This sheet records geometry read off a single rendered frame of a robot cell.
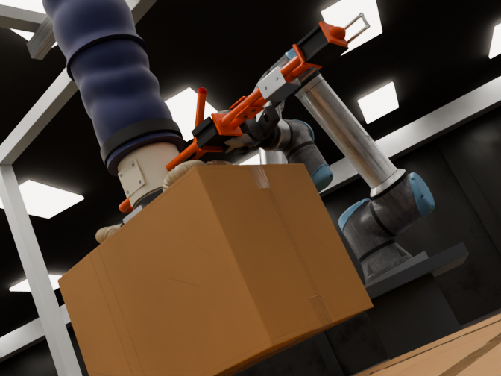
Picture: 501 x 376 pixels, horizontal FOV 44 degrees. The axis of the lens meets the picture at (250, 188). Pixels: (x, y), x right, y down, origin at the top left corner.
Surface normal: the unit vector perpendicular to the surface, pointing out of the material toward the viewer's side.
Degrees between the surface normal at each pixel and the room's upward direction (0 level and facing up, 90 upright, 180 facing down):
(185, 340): 90
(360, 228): 88
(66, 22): 91
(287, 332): 90
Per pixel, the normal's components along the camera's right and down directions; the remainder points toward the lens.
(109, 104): -0.34, -0.43
